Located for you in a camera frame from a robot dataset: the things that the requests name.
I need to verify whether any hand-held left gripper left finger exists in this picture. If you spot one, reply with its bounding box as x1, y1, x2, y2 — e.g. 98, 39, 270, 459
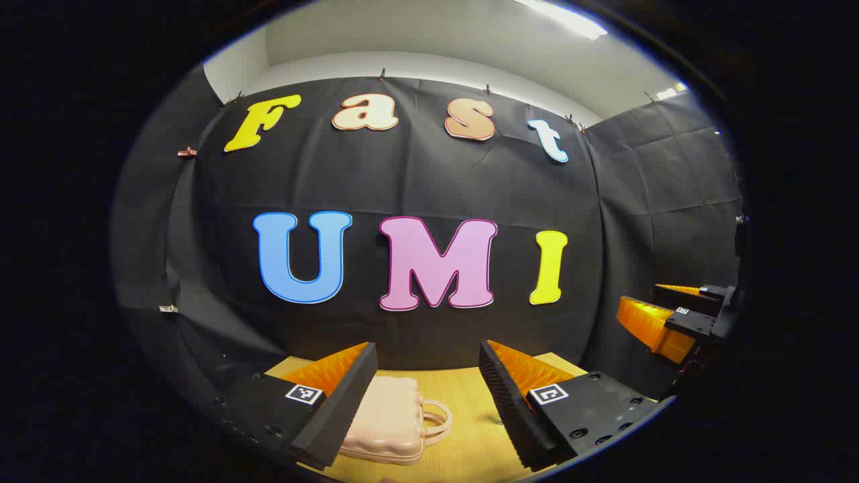
213, 342, 378, 472

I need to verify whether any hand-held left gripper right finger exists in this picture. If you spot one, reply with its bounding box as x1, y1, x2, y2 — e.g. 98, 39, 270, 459
478, 339, 665, 472

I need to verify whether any pink suitcase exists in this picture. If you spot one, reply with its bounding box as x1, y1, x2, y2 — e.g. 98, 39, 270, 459
338, 376, 453, 466

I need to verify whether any black backdrop cloth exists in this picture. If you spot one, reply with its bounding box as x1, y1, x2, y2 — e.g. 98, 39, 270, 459
111, 64, 746, 410

